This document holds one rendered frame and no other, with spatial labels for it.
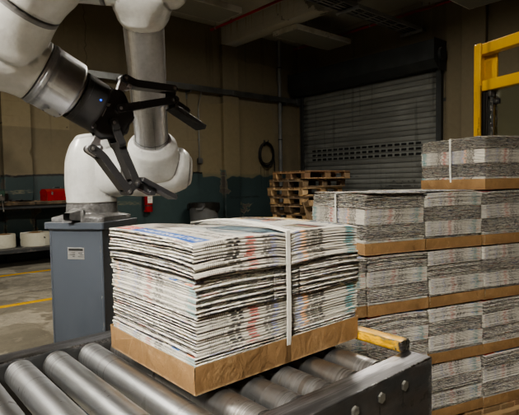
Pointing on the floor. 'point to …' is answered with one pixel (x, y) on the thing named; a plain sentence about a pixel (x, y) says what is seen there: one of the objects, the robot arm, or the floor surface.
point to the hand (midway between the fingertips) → (182, 159)
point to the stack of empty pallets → (301, 189)
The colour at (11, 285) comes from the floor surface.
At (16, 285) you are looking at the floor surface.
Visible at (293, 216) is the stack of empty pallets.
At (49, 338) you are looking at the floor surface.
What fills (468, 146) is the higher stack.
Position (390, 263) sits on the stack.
